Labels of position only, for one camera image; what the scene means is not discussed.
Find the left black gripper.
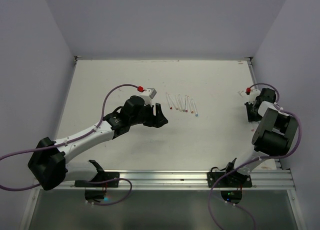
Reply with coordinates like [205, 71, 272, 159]
[129, 102, 168, 128]

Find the white pen grey tip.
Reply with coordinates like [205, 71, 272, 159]
[178, 94, 185, 112]

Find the white pen magenta tip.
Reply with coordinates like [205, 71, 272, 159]
[184, 95, 188, 113]

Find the white pen light blue tip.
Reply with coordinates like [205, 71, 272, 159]
[191, 99, 199, 117]

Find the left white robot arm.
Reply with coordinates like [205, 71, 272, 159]
[27, 96, 169, 191]

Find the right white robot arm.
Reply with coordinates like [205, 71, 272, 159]
[222, 87, 299, 187]

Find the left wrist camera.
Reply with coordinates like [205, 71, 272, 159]
[139, 88, 157, 106]

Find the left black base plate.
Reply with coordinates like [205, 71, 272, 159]
[74, 172, 120, 188]

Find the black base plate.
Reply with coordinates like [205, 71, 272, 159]
[74, 172, 120, 188]
[206, 171, 253, 188]

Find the aluminium front rail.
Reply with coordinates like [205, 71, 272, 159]
[31, 169, 297, 191]

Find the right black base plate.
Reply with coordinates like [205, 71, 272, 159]
[206, 171, 253, 188]

